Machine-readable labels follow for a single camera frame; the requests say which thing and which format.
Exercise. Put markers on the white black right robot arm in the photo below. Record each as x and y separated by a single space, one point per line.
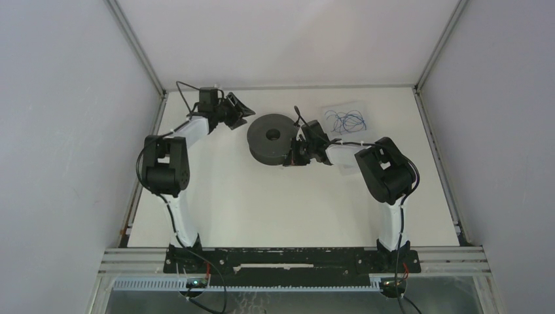
388 174

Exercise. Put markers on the clear plastic two-compartment tray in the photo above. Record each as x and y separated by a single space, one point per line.
348 121

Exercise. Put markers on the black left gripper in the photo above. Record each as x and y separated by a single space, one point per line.
235 122

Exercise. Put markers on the white slotted cable duct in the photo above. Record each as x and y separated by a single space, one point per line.
151 284

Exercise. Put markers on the dark grey perforated spool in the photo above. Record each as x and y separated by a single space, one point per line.
269 138

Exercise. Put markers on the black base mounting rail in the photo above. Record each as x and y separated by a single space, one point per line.
310 266

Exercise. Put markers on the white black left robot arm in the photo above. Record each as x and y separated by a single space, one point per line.
163 166

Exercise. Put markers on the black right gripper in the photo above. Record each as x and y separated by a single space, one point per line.
294 158

